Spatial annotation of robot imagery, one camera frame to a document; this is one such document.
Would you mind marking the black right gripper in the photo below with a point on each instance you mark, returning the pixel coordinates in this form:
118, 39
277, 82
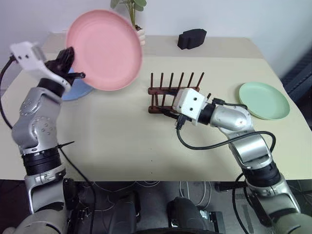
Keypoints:
176, 116

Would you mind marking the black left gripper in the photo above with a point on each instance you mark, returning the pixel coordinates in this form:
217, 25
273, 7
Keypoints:
57, 66

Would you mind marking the pink plate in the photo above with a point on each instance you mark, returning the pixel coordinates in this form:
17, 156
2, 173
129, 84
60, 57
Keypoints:
107, 48

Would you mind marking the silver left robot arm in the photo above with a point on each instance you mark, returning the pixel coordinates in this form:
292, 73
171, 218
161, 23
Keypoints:
36, 122

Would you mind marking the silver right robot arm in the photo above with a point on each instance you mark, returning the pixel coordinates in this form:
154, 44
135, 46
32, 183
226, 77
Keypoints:
253, 148

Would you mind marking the wooden dish rack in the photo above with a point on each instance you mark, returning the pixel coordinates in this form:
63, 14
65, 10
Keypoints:
161, 91

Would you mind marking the blue plate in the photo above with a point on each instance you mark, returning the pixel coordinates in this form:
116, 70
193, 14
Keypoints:
76, 91

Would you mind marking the white ribbed plant pot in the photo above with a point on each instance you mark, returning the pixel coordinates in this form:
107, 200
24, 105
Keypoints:
141, 36

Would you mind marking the black foam block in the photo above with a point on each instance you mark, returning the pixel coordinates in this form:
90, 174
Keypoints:
191, 39

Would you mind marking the green potted plant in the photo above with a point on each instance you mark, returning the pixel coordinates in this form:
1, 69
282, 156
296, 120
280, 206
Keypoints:
132, 9

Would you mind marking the green plate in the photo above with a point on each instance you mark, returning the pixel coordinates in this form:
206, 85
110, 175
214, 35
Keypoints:
264, 101

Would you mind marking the dark rounded shape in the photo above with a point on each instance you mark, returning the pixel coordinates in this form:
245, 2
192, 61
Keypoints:
123, 209
184, 212

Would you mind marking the dark striped object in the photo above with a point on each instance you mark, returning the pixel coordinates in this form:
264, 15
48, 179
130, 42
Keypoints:
301, 73

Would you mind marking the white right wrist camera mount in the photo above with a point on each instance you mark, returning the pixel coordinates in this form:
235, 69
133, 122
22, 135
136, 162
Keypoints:
189, 102

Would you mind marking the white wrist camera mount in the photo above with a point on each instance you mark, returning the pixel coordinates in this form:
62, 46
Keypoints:
189, 102
25, 57

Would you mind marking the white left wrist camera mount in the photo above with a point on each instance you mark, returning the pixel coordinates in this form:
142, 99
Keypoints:
25, 57

